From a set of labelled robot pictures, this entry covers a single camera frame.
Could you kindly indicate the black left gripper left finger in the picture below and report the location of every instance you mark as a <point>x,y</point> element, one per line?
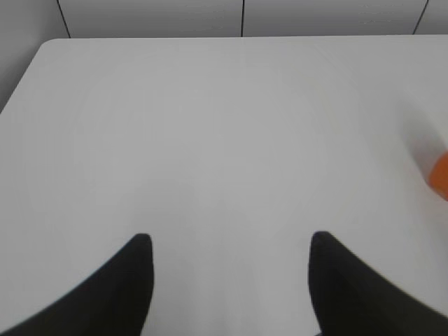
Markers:
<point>114,300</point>

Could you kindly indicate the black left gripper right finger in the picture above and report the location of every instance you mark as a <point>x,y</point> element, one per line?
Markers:
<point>350,298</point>

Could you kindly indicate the orange soda plastic bottle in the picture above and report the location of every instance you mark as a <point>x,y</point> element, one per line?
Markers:
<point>430,154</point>

